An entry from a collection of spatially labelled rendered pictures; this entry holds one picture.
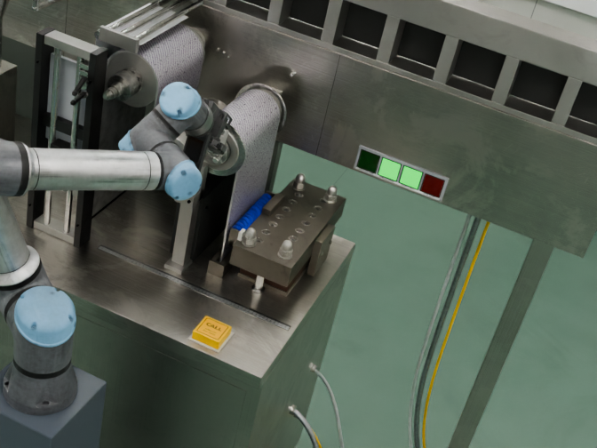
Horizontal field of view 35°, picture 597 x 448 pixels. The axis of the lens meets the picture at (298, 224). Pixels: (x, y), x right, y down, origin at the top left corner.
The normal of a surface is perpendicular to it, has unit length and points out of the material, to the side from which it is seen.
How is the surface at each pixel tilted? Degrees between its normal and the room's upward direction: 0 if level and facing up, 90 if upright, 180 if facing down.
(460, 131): 90
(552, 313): 0
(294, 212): 0
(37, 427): 0
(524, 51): 90
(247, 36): 90
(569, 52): 90
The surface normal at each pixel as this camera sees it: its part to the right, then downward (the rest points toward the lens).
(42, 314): 0.26, -0.73
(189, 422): -0.37, 0.45
